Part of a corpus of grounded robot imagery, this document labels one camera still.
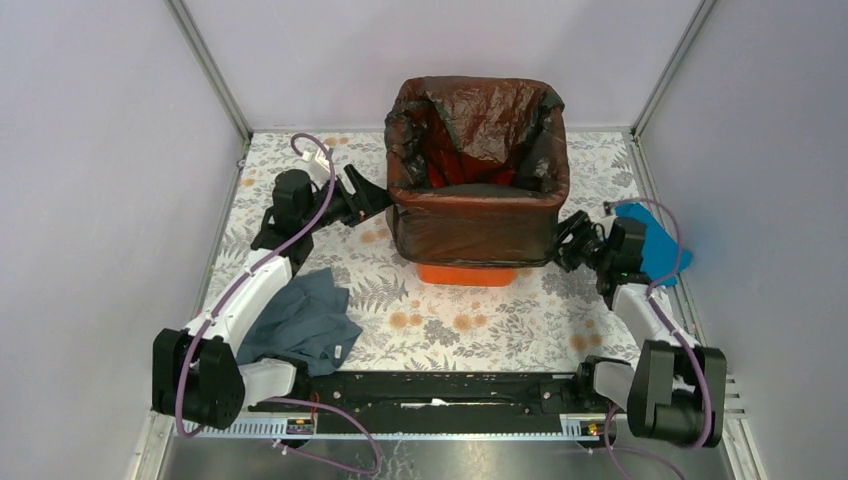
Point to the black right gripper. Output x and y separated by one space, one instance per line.
580 226

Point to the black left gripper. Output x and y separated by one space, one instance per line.
367 199

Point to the black plastic trash bag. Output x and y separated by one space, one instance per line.
477 170

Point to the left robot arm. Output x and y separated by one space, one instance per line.
196 378

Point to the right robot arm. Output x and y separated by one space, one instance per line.
675 393

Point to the orange plastic trash bin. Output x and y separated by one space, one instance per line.
464 276

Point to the bright blue folded cloth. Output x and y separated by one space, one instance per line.
663 256

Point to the floral patterned table mat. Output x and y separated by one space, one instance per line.
545 320

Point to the grey-blue crumpled cloth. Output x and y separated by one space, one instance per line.
306 320

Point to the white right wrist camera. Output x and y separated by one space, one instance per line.
606 215

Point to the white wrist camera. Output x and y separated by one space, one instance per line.
317 165
606 215

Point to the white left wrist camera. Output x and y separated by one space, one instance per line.
317 165

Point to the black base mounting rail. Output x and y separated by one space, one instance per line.
499 405

